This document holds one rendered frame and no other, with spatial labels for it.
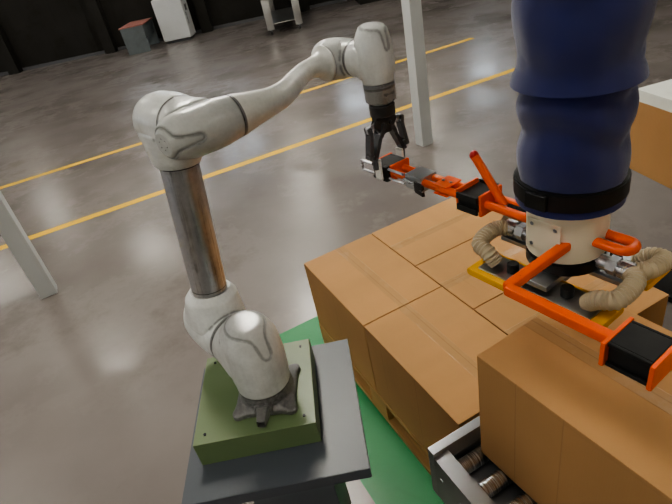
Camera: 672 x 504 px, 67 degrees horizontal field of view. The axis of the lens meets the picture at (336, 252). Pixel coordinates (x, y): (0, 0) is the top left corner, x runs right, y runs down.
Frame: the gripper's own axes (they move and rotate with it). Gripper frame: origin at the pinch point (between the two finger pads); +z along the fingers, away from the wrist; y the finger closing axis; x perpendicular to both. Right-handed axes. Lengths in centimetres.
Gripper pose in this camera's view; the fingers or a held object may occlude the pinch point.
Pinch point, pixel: (389, 166)
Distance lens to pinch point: 161.1
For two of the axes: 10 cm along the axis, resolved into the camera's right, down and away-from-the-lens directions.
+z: 1.8, 8.3, 5.3
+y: 8.0, -4.4, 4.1
